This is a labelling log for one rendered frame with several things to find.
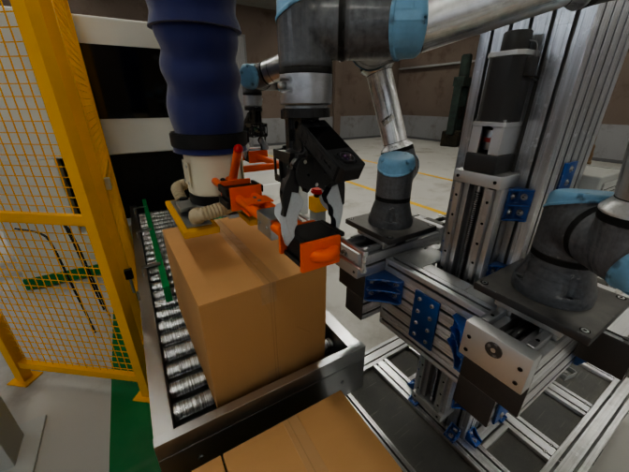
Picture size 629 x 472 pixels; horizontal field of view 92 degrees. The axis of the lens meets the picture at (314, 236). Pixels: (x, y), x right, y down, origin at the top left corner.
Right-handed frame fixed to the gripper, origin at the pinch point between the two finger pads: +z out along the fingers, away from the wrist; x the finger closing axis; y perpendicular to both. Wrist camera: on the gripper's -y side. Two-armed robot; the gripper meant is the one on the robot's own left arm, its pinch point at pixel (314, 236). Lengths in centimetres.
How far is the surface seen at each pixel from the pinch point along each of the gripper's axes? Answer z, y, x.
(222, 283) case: 26.5, 36.6, 8.9
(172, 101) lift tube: -21, 57, 11
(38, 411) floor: 120, 120, 90
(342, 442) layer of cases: 67, 3, -10
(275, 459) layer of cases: 67, 8, 8
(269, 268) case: 26.6, 37.5, -5.9
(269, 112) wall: 12, 983, -415
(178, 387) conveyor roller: 67, 46, 27
